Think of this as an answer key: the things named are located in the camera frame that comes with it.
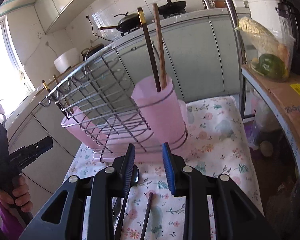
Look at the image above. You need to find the black spoon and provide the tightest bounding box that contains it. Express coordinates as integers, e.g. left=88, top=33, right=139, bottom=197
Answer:
left=113, top=165, right=140, bottom=240

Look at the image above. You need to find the clear plastic spoon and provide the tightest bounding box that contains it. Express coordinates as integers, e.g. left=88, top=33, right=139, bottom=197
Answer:
left=112, top=198, right=122, bottom=227

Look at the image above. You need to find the black slim chopstick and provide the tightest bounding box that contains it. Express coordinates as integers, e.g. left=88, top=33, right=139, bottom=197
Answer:
left=140, top=192, right=153, bottom=240

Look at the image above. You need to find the dark gold-tipped chopstick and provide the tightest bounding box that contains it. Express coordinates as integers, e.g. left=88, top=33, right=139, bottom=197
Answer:
left=42, top=80, right=69, bottom=120

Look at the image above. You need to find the dark chopstick gold band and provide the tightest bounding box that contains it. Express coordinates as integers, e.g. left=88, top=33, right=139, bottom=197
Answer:
left=138, top=7, right=161, bottom=92

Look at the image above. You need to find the person's left hand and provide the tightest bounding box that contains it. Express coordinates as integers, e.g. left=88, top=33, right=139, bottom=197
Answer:
left=0, top=174, right=33, bottom=217

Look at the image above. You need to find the pink plastic drip tray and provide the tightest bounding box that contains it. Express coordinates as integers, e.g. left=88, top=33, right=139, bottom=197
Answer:
left=92, top=100, right=189, bottom=163

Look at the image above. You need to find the pink plastic cup left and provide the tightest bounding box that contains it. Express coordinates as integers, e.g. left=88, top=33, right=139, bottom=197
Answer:
left=61, top=106, right=107, bottom=152

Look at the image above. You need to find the pink plastic cup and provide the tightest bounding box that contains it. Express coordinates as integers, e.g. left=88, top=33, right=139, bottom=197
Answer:
left=132, top=76, right=186, bottom=148
left=61, top=106, right=107, bottom=152

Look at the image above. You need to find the floral tablecloth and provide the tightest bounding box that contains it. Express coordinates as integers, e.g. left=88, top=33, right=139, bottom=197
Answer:
left=62, top=95, right=265, bottom=240

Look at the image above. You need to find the pink plastic cup right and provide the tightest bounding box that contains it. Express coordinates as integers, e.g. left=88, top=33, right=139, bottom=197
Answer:
left=132, top=76, right=186, bottom=148

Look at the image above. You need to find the metal shelf rack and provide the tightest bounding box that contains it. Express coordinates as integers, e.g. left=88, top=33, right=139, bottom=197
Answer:
left=219, top=0, right=300, bottom=225

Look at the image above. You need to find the black induction cooker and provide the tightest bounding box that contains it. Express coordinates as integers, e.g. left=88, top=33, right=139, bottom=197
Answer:
left=81, top=43, right=104, bottom=60

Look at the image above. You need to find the white rice cooker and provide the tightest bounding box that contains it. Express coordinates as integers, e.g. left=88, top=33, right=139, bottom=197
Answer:
left=54, top=48, right=81, bottom=74

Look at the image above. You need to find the gas stove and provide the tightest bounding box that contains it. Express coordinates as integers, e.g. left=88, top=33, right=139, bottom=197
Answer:
left=120, top=8, right=188, bottom=37

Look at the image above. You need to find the cardboard box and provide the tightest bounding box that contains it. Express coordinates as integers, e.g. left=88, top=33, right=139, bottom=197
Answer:
left=242, top=65, right=300, bottom=155

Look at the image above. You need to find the black wok with lid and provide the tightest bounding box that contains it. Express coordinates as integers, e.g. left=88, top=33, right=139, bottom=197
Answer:
left=99, top=12, right=141, bottom=33

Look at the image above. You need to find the clear container with vegetables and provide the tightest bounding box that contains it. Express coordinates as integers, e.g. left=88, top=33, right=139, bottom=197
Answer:
left=236, top=17, right=295, bottom=82

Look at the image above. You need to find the black frying pan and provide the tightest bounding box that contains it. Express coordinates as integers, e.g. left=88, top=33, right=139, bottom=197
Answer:
left=158, top=0, right=186, bottom=18

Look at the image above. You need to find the steel kettle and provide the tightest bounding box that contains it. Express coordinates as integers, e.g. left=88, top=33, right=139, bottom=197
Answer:
left=202, top=0, right=216, bottom=10

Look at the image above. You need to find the brown ceramic pot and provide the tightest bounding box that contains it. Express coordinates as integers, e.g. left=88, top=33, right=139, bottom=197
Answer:
left=214, top=0, right=226, bottom=8

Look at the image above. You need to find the black blender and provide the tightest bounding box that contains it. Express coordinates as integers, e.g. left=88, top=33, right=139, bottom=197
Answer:
left=275, top=0, right=300, bottom=76

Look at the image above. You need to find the steel wire utensil rack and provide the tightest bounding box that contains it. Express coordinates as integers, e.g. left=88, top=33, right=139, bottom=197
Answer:
left=38, top=39, right=188, bottom=164

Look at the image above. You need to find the black power cable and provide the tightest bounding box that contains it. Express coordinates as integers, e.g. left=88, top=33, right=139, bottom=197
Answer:
left=86, top=15, right=114, bottom=42

